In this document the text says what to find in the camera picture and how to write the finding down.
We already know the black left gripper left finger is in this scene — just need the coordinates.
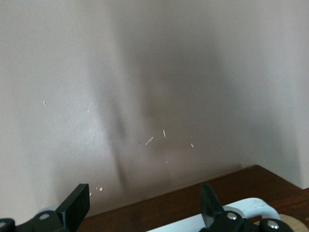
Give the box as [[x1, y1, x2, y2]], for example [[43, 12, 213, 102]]
[[0, 183, 90, 232]]

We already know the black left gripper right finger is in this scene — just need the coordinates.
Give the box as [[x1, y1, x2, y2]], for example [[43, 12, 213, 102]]
[[199, 183, 294, 232]]

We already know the wooden drawer with white handle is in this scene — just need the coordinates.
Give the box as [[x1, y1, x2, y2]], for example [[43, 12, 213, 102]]
[[82, 165, 309, 232]]

